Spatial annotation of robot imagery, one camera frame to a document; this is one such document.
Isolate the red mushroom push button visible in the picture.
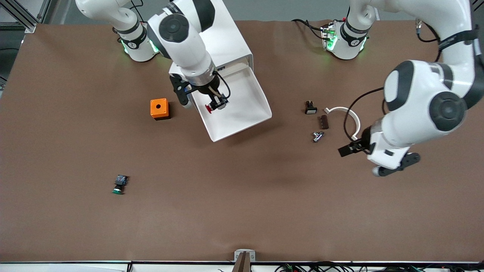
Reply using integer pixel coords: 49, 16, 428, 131
205, 94, 230, 113

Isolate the green mushroom push button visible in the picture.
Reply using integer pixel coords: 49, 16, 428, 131
112, 175, 130, 195

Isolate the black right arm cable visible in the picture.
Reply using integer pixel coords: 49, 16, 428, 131
214, 71, 231, 99

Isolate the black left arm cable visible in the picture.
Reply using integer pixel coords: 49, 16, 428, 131
343, 18, 443, 142

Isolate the white curved plastic bracket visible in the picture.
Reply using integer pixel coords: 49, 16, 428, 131
324, 107, 361, 141

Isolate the orange button enclosure box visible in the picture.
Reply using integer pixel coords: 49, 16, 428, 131
150, 98, 171, 121

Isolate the black arm base cable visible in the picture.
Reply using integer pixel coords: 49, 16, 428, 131
291, 18, 327, 40

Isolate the tangled black cable bundle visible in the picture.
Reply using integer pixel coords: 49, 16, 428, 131
274, 261, 484, 272

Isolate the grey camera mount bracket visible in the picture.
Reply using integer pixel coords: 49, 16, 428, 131
231, 249, 256, 272

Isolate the aluminium frame profile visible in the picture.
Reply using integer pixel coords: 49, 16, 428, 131
0, 0, 51, 34

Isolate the white table edge rail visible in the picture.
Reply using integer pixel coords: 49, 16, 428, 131
0, 261, 484, 272

